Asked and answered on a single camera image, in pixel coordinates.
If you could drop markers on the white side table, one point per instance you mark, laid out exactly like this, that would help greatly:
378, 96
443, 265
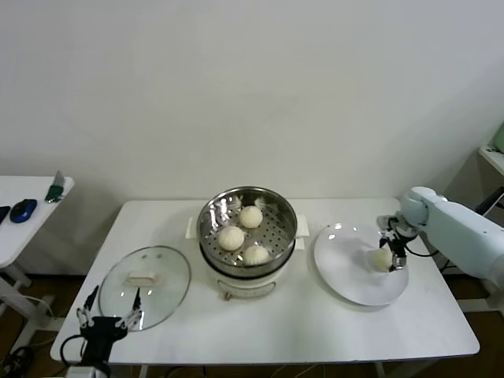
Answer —
27, 244

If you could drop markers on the perforated steel steamer basket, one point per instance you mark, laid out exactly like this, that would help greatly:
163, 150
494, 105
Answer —
275, 232

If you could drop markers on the mint green appliance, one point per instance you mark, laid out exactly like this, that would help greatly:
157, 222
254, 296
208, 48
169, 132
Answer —
499, 138

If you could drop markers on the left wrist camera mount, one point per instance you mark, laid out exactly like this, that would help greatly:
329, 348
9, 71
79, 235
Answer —
80, 372

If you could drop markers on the black power adapter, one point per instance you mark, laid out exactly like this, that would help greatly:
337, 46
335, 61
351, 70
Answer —
492, 197

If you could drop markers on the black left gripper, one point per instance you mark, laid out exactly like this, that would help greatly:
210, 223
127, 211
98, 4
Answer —
100, 342

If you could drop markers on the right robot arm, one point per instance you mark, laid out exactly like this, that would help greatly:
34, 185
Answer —
460, 232

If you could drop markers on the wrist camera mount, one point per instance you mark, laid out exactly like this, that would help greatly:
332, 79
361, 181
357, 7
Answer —
385, 220
80, 372

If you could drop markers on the round glass pot lid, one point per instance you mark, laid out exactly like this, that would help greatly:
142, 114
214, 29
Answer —
169, 275

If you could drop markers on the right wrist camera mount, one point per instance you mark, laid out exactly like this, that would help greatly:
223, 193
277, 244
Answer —
385, 220

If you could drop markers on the black flat device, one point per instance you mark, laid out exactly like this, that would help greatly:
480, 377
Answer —
3, 214

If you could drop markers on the white electric cooker pot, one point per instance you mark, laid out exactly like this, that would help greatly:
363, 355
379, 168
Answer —
244, 289

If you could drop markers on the green utility knife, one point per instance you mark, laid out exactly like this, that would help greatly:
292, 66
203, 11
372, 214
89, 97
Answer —
56, 191

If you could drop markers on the white round plate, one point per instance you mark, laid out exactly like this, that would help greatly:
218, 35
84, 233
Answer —
342, 267

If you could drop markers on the white steamed baozi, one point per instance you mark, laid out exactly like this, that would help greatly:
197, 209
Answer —
231, 238
256, 255
250, 216
379, 260

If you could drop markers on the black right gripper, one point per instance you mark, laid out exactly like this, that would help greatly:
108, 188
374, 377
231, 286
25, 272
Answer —
397, 242

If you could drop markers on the blue computer mouse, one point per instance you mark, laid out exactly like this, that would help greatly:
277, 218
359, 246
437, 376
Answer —
23, 210

